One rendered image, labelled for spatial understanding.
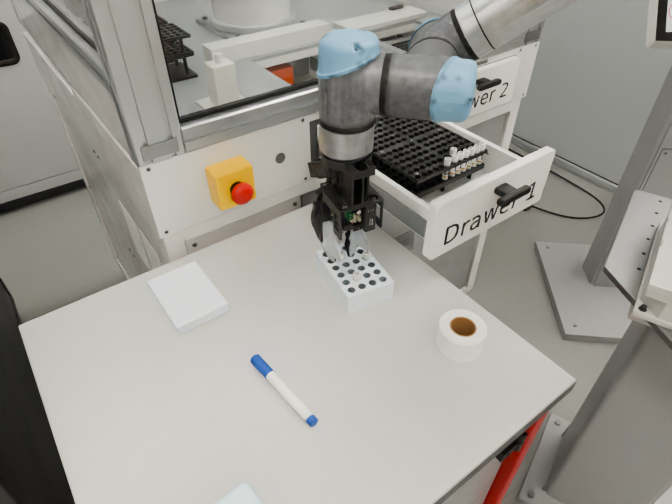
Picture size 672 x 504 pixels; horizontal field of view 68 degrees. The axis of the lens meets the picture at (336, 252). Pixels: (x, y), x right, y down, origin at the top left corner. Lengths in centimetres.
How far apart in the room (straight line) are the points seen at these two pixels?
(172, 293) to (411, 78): 50
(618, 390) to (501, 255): 110
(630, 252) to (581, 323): 92
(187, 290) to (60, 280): 141
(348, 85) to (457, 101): 13
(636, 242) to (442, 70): 60
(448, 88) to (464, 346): 35
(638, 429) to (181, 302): 94
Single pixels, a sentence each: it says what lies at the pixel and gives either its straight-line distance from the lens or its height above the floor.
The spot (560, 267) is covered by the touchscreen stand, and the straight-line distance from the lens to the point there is 213.
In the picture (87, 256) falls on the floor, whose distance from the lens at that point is 229.
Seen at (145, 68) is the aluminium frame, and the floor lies 109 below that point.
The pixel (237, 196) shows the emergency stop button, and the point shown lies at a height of 88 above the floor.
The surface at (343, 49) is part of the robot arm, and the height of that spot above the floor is 116.
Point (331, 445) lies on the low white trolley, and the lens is 67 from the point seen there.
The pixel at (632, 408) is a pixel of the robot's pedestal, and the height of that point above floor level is 47.
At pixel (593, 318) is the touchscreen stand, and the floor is 3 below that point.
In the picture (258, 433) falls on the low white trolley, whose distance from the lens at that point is 69.
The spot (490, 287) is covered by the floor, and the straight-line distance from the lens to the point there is 201.
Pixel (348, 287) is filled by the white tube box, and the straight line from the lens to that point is 79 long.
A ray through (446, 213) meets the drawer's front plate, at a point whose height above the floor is 91.
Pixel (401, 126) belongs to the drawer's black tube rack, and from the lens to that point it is 102.
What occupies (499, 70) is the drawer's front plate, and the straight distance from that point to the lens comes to 131.
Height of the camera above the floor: 136
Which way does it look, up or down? 41 degrees down
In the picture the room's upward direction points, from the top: straight up
